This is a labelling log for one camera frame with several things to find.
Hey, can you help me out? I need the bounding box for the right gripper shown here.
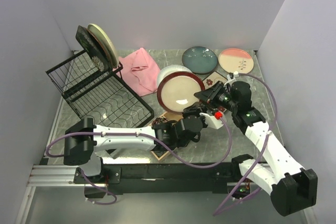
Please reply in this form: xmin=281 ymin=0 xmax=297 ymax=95
xmin=194 ymin=81 xmax=238 ymax=113

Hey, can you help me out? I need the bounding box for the square patterned glass plate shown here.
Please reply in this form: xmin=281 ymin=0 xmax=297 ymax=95
xmin=202 ymin=70 xmax=229 ymax=113

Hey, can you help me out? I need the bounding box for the black ribbed plate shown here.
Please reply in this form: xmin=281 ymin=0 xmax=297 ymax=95
xmin=157 ymin=71 xmax=205 ymax=114

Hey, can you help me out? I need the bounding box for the teal glazed plate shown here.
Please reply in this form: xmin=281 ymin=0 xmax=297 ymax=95
xmin=182 ymin=46 xmax=218 ymax=74

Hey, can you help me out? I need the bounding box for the pink and cream plate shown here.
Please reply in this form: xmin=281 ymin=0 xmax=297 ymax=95
xmin=218 ymin=48 xmax=254 ymax=73

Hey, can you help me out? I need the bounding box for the white round plate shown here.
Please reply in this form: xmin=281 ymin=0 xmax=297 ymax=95
xmin=156 ymin=65 xmax=192 ymax=86

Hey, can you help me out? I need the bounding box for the black square floral plate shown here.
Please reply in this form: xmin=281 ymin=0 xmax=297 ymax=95
xmin=75 ymin=26 xmax=110 ymax=72

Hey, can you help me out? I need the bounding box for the brown rimmed dark plate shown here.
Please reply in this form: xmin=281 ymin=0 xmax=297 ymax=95
xmin=88 ymin=30 xmax=113 ymax=69

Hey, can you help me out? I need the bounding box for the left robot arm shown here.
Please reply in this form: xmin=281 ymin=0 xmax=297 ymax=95
xmin=64 ymin=106 xmax=214 ymax=183

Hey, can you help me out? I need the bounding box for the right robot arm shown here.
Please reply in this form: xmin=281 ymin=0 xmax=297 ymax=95
xmin=194 ymin=81 xmax=318 ymax=216

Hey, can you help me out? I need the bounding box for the floral rolled tie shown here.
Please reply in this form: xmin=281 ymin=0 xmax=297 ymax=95
xmin=152 ymin=116 xmax=168 ymax=129

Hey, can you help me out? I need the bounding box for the pink folded cloth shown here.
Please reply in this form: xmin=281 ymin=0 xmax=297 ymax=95
xmin=119 ymin=48 xmax=160 ymax=97

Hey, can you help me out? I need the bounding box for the pale green plate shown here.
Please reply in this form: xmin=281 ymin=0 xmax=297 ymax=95
xmin=87 ymin=24 xmax=119 ymax=69

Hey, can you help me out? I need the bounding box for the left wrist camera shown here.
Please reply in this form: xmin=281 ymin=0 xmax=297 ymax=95
xmin=200 ymin=111 xmax=226 ymax=130

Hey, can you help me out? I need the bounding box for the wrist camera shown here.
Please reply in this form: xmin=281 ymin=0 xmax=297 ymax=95
xmin=225 ymin=71 xmax=239 ymax=84
xmin=200 ymin=111 xmax=226 ymax=130

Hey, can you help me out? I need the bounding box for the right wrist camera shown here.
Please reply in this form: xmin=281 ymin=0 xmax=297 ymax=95
xmin=225 ymin=71 xmax=239 ymax=84

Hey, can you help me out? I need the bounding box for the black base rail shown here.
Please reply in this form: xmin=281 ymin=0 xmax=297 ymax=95
xmin=89 ymin=162 xmax=242 ymax=195

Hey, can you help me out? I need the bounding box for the black wire dish rack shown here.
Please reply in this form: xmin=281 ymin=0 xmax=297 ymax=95
xmin=46 ymin=50 xmax=154 ymax=128

